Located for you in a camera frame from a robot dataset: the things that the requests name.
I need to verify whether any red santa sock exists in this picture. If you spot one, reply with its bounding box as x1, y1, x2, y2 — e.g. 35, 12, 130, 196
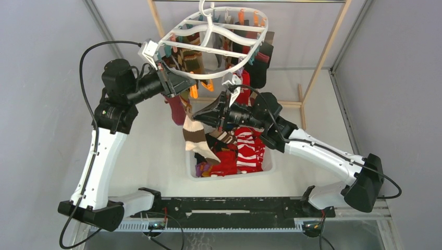
236, 70, 251, 105
211, 144, 238, 177

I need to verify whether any pink and purple hanging sock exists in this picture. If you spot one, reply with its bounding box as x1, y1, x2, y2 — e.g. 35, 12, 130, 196
164, 96, 186, 126

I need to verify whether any brown striped hanging sock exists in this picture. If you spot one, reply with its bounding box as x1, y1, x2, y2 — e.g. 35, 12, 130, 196
172, 33, 205, 74

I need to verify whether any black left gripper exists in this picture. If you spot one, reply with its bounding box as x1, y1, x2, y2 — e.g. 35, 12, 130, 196
126, 60, 196, 105

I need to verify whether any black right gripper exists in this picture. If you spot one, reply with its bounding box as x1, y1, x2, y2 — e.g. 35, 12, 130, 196
193, 89, 267, 131

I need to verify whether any red white striped sock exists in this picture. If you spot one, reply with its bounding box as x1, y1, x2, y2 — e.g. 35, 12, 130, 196
235, 127, 265, 173

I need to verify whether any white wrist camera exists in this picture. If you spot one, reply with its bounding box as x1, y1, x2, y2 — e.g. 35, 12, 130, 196
222, 73, 242, 107
138, 39, 158, 70

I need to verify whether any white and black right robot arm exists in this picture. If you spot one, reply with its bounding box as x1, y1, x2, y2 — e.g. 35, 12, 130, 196
192, 91, 384, 217

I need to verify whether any wooden drying rack frame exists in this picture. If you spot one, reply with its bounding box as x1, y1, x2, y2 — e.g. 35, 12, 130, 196
148, 0, 352, 132

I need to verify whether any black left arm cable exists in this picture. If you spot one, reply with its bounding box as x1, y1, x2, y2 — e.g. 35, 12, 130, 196
58, 41, 143, 250

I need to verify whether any orange clothespin clip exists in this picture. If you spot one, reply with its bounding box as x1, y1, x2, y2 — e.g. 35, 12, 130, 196
189, 84, 199, 99
200, 79, 214, 92

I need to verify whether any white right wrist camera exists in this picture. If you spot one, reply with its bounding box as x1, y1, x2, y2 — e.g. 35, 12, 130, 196
222, 73, 242, 107

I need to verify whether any purple orange sock in basket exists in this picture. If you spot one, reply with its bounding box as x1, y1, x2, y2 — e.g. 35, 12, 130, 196
195, 162, 212, 178

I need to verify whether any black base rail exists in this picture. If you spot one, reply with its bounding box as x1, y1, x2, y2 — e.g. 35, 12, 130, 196
132, 191, 335, 230

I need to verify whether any black sock in basket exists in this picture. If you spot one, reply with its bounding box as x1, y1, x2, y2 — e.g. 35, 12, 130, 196
194, 153, 207, 165

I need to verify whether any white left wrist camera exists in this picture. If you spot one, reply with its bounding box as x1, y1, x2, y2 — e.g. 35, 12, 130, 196
138, 39, 158, 70

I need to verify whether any black hanging sock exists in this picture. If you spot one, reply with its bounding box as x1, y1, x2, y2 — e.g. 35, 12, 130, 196
244, 31, 275, 89

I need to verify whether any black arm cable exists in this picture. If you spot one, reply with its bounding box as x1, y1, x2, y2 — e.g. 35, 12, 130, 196
233, 84, 402, 250
58, 41, 143, 250

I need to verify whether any white round clip hanger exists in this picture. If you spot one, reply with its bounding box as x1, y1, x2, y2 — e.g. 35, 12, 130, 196
158, 1, 268, 80

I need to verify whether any grey hanging sock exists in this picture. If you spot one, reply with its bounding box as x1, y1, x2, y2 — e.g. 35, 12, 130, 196
213, 31, 236, 68

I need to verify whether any white plastic laundry basket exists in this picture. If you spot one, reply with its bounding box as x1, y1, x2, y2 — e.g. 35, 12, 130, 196
186, 118, 276, 181

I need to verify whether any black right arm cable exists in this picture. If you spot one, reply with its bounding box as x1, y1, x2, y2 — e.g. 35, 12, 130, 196
233, 84, 402, 250

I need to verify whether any red santa hanging sock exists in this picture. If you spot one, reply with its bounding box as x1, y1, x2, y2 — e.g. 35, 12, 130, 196
236, 70, 251, 105

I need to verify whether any olive and orange sock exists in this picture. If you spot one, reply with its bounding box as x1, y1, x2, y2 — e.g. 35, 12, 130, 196
179, 89, 192, 113

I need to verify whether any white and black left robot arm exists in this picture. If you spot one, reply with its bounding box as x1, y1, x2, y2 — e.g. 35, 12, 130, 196
58, 59, 194, 232

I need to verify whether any tan brown striped basket sock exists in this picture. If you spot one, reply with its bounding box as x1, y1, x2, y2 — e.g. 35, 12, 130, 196
209, 130, 236, 144

